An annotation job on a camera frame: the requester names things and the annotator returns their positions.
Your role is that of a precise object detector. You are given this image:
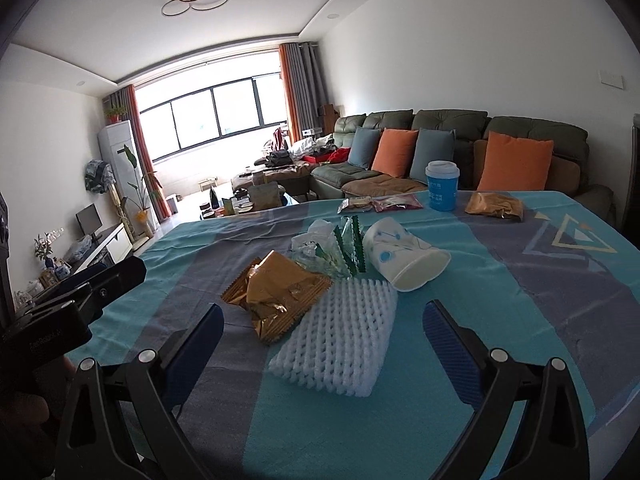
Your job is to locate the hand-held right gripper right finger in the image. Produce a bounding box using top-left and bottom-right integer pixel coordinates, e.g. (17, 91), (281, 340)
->
(420, 300), (591, 480)

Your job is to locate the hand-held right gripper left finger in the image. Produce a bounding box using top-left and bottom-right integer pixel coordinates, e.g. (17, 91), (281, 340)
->
(56, 302), (231, 480)

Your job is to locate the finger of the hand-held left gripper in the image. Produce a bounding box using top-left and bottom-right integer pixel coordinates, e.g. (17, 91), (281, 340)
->
(65, 257), (147, 312)
(54, 262), (109, 292)

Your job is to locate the gold snack wrapper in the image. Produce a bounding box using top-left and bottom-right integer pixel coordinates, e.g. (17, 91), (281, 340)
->
(465, 191), (525, 222)
(221, 250), (334, 344)

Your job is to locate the white paper cup blue print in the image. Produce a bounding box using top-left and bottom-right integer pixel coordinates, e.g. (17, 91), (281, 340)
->
(362, 217), (452, 293)

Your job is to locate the white foam fruit net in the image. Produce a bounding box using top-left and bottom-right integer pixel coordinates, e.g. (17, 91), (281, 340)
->
(268, 280), (399, 397)

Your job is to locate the green clear plastic wrapper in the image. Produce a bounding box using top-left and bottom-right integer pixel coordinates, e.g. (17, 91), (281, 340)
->
(291, 215), (369, 282)

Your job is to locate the person's left hand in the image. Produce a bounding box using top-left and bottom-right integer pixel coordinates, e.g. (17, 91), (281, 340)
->
(0, 364), (77, 437)

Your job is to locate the white black tv cabinet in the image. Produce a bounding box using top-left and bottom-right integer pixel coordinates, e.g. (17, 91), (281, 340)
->
(15, 222), (134, 311)

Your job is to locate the decor tree blue vase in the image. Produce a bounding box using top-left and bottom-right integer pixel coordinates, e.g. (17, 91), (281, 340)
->
(33, 233), (55, 269)

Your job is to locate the black monitor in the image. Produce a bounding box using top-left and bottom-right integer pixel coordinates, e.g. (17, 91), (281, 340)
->
(76, 205), (104, 242)

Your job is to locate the blue grey printed tablecloth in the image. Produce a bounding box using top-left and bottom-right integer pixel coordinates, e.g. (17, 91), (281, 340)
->
(65, 189), (640, 480)

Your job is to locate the tall plant yellow pot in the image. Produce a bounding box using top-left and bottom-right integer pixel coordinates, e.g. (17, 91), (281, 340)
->
(120, 144), (164, 239)

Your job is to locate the floor fan patterned cover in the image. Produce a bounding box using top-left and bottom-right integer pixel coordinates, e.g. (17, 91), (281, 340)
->
(84, 159), (126, 241)

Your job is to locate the white standing air conditioner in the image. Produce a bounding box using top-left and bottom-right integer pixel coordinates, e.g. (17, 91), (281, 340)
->
(97, 120), (147, 233)

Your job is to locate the grey orange curtain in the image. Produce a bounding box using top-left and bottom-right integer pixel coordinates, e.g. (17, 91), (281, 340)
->
(278, 41), (331, 143)
(103, 84), (172, 222)

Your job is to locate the red snack packet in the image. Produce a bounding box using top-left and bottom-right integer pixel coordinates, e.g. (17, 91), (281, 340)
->
(372, 194), (424, 212)

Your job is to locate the brown paper bag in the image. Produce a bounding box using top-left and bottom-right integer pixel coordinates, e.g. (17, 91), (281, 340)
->
(248, 181), (286, 211)

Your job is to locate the blue cup white lid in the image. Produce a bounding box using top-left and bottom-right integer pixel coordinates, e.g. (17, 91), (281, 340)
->
(425, 161), (460, 212)

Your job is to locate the white glass coffee table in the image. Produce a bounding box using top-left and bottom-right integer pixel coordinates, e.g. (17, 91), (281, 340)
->
(200, 180), (302, 222)

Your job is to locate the brown sofa seat pad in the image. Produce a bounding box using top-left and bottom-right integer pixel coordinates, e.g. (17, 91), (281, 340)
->
(341, 175), (427, 199)

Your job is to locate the large black framed window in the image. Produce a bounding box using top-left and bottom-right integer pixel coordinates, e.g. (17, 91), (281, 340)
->
(137, 72), (289, 163)

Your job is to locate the orange cushion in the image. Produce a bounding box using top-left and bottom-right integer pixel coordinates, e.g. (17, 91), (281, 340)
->
(476, 131), (555, 192)
(371, 129), (420, 179)

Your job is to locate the blue grey cushion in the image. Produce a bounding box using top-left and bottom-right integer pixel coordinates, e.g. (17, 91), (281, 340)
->
(409, 128), (457, 182)
(347, 126), (382, 169)

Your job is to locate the pile of white clothes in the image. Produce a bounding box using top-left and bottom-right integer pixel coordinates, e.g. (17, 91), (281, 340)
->
(290, 135), (334, 157)

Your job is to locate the green leather sofa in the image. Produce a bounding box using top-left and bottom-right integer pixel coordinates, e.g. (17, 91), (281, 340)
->
(231, 109), (617, 211)

